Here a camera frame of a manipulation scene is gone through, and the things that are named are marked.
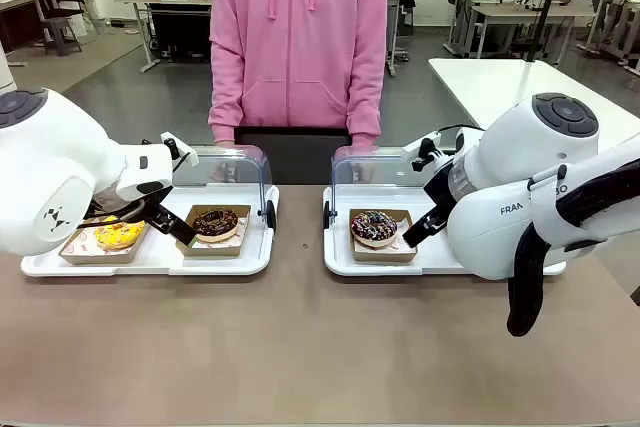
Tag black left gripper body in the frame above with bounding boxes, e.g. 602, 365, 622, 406
88, 185, 174, 222

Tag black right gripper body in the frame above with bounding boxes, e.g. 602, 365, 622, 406
423, 159, 458, 214

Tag person's right forearm pink sleeve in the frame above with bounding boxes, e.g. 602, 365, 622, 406
207, 41, 247, 146

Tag person's left forearm pink sleeve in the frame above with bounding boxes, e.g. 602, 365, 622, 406
344, 41, 388, 149

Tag yellow sprinkled donut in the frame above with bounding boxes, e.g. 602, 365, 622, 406
93, 214, 147, 252

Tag kraft paper donut box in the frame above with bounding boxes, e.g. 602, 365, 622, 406
348, 207, 419, 264
58, 216, 152, 266
174, 204, 253, 259

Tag chocolate glazed donut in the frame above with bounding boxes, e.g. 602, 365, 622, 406
191, 206, 241, 244

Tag chocolate donut colourful sprinkles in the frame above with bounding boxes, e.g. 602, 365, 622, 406
350, 210, 400, 249

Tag person's left hand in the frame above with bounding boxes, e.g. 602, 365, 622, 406
348, 144, 380, 184

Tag person's right hand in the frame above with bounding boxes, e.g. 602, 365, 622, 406
211, 140, 240, 184

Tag white display tray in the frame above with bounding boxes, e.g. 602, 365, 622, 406
322, 184, 568, 279
20, 184, 280, 278

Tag clear plastic display cover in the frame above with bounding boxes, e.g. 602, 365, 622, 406
171, 144, 277, 239
323, 145, 442, 236

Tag white side table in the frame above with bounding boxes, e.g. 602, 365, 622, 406
428, 57, 640, 148

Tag white cylinder appliance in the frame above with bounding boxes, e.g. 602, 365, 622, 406
0, 41, 14, 94

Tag black cabinet under workbench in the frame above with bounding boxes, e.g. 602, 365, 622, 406
149, 8, 213, 64

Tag grey office chair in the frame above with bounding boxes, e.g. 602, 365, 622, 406
38, 0, 87, 56

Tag pink hoodie torso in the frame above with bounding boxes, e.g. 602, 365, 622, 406
207, 0, 389, 149

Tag black stand pole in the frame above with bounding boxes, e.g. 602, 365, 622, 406
530, 0, 569, 64

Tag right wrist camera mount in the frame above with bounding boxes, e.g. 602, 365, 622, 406
402, 130, 446, 174

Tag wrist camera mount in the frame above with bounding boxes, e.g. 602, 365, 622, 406
159, 131, 200, 171
402, 130, 446, 174

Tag thin black camera cable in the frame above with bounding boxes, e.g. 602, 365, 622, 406
438, 123, 484, 138

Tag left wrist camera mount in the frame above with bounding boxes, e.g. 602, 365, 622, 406
159, 131, 200, 171

